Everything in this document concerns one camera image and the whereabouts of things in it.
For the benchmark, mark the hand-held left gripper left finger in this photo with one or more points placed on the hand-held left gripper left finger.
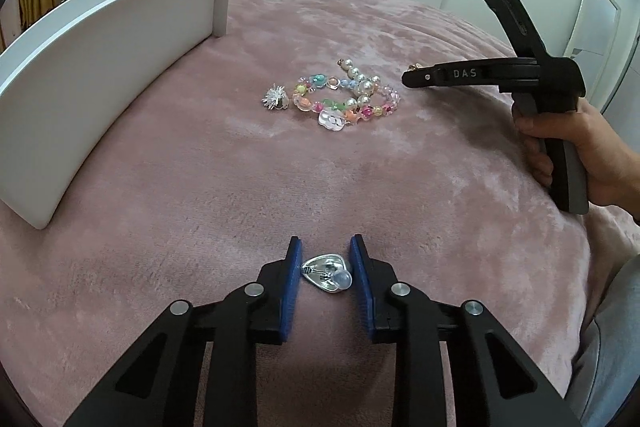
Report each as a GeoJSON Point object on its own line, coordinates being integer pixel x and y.
{"type": "Point", "coordinates": [292, 287]}

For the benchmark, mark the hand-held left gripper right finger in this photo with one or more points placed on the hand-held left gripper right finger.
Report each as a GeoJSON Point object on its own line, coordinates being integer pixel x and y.
{"type": "Point", "coordinates": [361, 287]}

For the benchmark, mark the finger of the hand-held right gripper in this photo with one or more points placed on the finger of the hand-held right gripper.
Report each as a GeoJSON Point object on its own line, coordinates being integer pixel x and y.
{"type": "Point", "coordinates": [450, 74]}

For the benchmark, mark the silver heart charm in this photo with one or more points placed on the silver heart charm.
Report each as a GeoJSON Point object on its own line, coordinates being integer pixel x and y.
{"type": "Point", "coordinates": [320, 279]}

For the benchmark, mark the person's right hand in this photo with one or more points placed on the person's right hand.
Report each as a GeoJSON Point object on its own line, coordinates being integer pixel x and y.
{"type": "Point", "coordinates": [607, 157]}

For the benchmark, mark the white cabinet door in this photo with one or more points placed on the white cabinet door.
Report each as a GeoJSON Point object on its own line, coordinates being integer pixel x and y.
{"type": "Point", "coordinates": [595, 17]}

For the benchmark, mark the pink plush blanket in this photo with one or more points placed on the pink plush blanket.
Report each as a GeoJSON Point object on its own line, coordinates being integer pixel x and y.
{"type": "Point", "coordinates": [200, 187]}

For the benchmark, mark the person's grey trouser leg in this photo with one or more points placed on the person's grey trouser leg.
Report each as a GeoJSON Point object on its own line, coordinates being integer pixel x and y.
{"type": "Point", "coordinates": [610, 357]}

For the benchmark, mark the white curved board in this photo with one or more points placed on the white curved board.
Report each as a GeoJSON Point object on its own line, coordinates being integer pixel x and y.
{"type": "Point", "coordinates": [100, 57]}

